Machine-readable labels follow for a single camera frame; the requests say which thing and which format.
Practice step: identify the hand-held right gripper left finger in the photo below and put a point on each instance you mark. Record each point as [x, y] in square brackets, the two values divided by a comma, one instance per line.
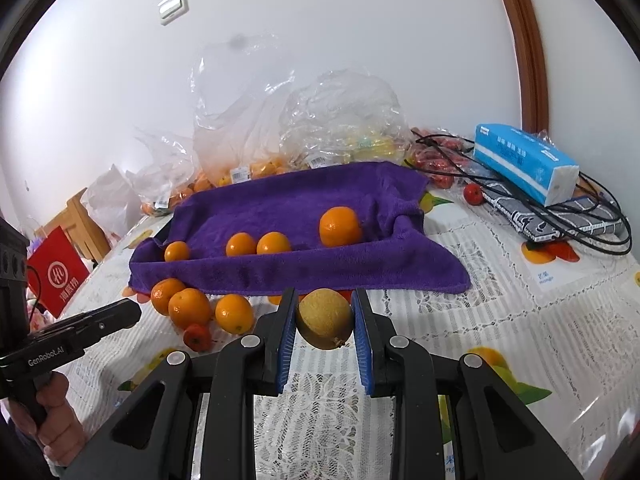
[286, 340]

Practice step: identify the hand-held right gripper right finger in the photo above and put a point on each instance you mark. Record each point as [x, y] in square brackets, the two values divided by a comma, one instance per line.
[363, 345]

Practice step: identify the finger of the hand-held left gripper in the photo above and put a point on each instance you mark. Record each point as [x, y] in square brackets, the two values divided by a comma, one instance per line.
[105, 322]

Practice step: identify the yellow-brown kiwi fruit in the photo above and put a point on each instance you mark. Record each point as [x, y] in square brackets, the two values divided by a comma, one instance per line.
[324, 318]

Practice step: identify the small mandarin orange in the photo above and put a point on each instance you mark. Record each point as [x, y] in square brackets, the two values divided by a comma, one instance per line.
[167, 295]
[234, 313]
[273, 243]
[177, 251]
[241, 244]

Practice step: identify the large mandarin orange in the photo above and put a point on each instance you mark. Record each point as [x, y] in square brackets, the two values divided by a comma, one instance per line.
[189, 307]
[340, 226]

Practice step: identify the purple towel covered tray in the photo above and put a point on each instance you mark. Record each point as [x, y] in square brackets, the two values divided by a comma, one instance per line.
[280, 200]

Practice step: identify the person's left hand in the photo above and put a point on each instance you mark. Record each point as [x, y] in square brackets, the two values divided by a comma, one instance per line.
[57, 410]

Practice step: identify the red paper bag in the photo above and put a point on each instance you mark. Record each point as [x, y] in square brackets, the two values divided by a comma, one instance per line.
[57, 272]

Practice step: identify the red cherry tomato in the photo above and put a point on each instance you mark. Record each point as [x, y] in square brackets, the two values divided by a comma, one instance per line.
[473, 193]
[197, 336]

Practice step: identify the white plastic bag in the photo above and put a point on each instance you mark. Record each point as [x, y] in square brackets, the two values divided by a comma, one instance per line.
[107, 195]

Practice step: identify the fruit print tablecloth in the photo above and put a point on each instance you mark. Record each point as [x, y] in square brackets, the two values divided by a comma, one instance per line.
[500, 310]

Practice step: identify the clear bag of tangerines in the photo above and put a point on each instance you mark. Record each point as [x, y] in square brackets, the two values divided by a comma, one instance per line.
[165, 180]

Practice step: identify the clear bag of cherry tomatoes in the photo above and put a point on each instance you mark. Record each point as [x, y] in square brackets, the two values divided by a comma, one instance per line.
[435, 160]

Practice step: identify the clear bag of yellow fruit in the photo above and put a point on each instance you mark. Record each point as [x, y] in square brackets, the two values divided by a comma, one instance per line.
[345, 120]

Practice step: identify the large clear bag of oranges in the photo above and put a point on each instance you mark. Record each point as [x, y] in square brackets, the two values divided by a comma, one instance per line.
[235, 110]

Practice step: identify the blue tissue pack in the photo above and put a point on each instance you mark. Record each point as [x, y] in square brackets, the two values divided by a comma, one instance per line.
[525, 165]

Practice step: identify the wooden furniture frame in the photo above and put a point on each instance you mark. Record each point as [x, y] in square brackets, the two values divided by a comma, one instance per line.
[85, 225]

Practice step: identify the white light switch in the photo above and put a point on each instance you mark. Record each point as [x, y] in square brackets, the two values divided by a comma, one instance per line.
[173, 6]

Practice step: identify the brown wooden door frame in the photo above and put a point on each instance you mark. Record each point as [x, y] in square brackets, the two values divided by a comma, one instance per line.
[530, 60]

